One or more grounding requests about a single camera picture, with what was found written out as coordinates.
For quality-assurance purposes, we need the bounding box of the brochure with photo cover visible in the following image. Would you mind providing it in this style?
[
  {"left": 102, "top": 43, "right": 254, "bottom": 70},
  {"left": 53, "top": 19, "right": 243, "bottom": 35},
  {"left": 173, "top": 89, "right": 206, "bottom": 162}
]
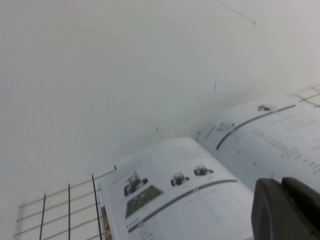
[{"left": 96, "top": 184, "right": 112, "bottom": 240}]

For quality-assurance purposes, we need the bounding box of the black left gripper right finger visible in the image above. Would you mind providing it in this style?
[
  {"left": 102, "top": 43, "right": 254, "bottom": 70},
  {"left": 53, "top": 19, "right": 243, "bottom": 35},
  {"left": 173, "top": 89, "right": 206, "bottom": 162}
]
[{"left": 281, "top": 176, "right": 320, "bottom": 240}]

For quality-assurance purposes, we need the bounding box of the white product catalog book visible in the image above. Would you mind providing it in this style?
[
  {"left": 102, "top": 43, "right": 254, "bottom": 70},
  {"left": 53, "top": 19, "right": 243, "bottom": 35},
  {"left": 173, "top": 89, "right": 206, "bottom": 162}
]
[{"left": 99, "top": 93, "right": 320, "bottom": 240}]

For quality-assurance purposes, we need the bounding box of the white black-grid tablecloth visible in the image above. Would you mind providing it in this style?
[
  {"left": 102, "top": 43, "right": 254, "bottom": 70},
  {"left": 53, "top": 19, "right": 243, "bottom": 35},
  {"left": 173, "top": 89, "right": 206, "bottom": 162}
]
[{"left": 13, "top": 84, "right": 320, "bottom": 240}]

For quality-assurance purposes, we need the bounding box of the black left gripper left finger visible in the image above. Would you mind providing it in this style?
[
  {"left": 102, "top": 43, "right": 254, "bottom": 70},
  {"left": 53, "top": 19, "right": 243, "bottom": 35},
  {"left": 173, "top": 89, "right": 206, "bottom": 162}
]
[{"left": 251, "top": 177, "right": 316, "bottom": 240}]

